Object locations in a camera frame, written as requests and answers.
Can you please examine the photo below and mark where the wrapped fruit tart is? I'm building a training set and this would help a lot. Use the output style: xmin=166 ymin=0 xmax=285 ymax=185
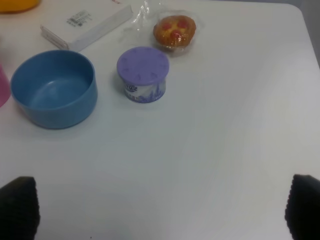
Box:
xmin=120 ymin=0 xmax=204 ymax=57

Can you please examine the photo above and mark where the white cardboard box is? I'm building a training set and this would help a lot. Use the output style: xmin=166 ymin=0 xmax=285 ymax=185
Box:
xmin=40 ymin=0 xmax=133 ymax=52

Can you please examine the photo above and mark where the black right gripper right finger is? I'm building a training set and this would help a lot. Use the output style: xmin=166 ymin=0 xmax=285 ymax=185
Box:
xmin=284 ymin=174 xmax=320 ymax=240

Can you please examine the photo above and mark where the purple lid air freshener can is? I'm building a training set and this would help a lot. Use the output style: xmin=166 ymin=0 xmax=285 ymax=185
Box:
xmin=116 ymin=46 xmax=170 ymax=104

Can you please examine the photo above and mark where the blue bowl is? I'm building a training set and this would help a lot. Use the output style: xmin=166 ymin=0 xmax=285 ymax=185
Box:
xmin=10 ymin=50 xmax=98 ymax=129

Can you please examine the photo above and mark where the yellow mango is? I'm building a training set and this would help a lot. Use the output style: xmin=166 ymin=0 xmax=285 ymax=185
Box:
xmin=0 ymin=0 xmax=41 ymax=14

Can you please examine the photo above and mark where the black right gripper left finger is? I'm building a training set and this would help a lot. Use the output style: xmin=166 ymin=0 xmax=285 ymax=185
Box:
xmin=0 ymin=176 xmax=41 ymax=240

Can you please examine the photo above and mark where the pink saucepan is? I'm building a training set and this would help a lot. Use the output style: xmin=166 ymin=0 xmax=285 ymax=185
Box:
xmin=0 ymin=65 xmax=11 ymax=107

